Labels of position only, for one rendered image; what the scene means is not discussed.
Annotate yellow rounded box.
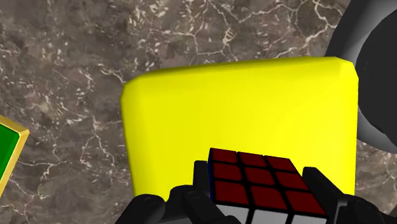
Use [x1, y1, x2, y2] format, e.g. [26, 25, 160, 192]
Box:
[120, 56, 360, 199]

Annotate green box with gold rim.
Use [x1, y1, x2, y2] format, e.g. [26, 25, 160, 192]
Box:
[0, 115, 31, 197]

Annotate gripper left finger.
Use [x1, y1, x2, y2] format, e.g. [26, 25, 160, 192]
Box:
[115, 160, 242, 224]

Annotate colourful puzzle cube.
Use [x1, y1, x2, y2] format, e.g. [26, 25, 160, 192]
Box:
[208, 148, 329, 224]

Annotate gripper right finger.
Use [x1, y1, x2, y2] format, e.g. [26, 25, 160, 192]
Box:
[302, 166, 397, 224]

